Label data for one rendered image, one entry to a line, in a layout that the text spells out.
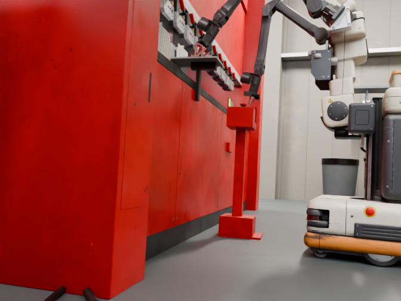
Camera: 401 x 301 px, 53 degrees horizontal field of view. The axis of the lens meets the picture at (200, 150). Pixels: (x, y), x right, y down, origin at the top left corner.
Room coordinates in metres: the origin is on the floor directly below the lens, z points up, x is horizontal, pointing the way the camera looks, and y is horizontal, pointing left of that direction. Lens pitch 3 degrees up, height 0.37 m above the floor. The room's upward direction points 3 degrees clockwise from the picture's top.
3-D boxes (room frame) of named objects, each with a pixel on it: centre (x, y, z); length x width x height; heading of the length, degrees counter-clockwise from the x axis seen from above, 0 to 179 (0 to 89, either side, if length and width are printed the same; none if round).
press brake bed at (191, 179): (2.91, -0.03, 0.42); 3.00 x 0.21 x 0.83; 165
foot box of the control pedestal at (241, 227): (2.50, -0.28, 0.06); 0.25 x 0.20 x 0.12; 77
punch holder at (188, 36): (2.46, 0.14, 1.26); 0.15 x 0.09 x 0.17; 165
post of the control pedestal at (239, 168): (2.50, -0.25, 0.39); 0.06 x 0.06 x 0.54; 77
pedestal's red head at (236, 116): (2.50, -0.25, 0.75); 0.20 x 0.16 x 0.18; 167
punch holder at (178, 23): (2.27, 0.19, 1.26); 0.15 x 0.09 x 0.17; 165
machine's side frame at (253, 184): (4.53, -0.24, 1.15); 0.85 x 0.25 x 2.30; 75
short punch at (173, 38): (2.29, 0.19, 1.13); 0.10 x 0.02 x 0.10; 165
